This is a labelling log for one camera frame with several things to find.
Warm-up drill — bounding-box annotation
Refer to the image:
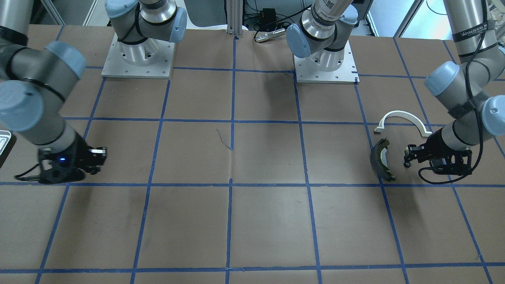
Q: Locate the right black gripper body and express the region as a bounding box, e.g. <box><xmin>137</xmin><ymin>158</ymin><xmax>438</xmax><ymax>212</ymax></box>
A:
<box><xmin>37</xmin><ymin>134</ymin><xmax>108</xmax><ymax>185</ymax></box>

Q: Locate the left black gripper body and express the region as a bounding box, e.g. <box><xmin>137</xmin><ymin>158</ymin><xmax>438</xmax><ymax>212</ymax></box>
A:
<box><xmin>404</xmin><ymin>132</ymin><xmax>473</xmax><ymax>175</ymax></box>

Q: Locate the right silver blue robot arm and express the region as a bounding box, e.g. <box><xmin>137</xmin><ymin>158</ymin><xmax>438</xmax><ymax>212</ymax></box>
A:
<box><xmin>1</xmin><ymin>0</ymin><xmax>187</xmax><ymax>185</ymax></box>

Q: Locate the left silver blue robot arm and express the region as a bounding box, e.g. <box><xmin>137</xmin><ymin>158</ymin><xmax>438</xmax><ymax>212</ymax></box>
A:
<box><xmin>286</xmin><ymin>0</ymin><xmax>504</xmax><ymax>176</ymax></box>

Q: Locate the ribbed silver metal tray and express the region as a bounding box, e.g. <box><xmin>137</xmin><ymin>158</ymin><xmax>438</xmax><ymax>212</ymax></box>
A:
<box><xmin>0</xmin><ymin>130</ymin><xmax>13</xmax><ymax>155</ymax></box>

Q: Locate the green brake shoe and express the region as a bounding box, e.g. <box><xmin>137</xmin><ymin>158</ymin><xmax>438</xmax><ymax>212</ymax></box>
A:
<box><xmin>369</xmin><ymin>138</ymin><xmax>396</xmax><ymax>182</ymax></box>

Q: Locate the silver metal cylinder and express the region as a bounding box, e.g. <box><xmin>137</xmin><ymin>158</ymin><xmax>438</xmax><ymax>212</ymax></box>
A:
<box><xmin>254</xmin><ymin>28</ymin><xmax>286</xmax><ymax>43</ymax></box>

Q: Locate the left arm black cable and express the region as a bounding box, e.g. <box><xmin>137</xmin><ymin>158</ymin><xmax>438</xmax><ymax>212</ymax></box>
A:
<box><xmin>417</xmin><ymin>0</ymin><xmax>490</xmax><ymax>185</ymax></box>

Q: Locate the white curved plastic bracket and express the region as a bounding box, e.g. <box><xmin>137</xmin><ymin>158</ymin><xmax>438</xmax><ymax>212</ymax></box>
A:
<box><xmin>374</xmin><ymin>110</ymin><xmax>433</xmax><ymax>138</ymax></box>

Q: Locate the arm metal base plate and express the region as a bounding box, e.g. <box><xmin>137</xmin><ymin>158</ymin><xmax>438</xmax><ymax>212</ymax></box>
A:
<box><xmin>293</xmin><ymin>41</ymin><xmax>360</xmax><ymax>84</ymax></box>
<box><xmin>101</xmin><ymin>34</ymin><xmax>176</xmax><ymax>79</ymax></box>

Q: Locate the aluminium frame post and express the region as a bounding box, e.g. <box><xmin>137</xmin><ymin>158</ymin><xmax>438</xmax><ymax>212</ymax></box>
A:
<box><xmin>224</xmin><ymin>0</ymin><xmax>244</xmax><ymax>37</ymax></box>

